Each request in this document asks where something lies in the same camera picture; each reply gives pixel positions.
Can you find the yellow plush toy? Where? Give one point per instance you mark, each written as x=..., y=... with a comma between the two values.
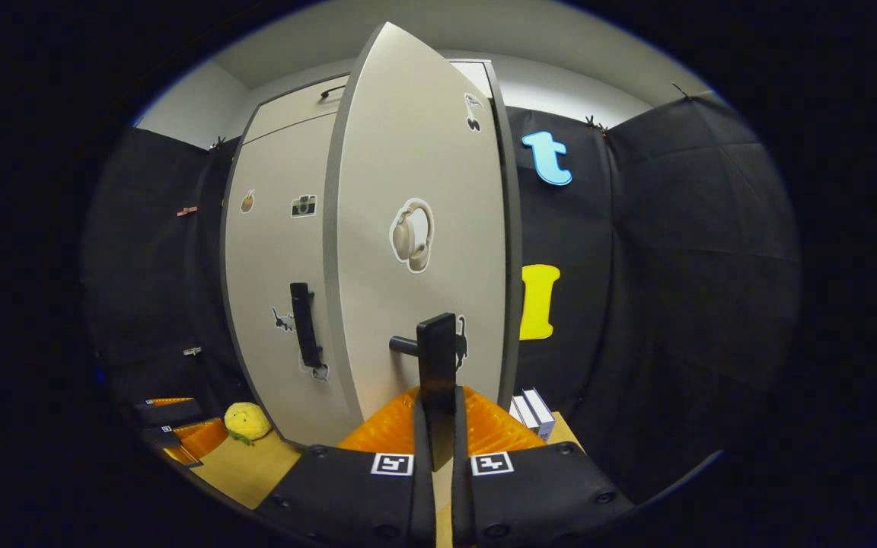
x=248, y=421

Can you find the grey double-door shoe cabinet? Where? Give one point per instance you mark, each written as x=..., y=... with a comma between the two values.
x=513, y=266

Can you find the beige cabinet drawer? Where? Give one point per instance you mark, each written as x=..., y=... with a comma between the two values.
x=294, y=110

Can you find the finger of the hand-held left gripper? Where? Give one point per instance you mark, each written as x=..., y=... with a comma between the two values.
x=199, y=441
x=172, y=413

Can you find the beige cabinet door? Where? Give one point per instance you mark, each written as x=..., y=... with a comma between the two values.
x=423, y=152
x=271, y=266

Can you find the black backdrop cloth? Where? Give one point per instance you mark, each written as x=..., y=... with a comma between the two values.
x=674, y=266

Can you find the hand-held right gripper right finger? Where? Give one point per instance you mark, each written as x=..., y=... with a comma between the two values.
x=461, y=510

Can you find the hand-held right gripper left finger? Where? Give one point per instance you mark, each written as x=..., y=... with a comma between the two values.
x=423, y=510

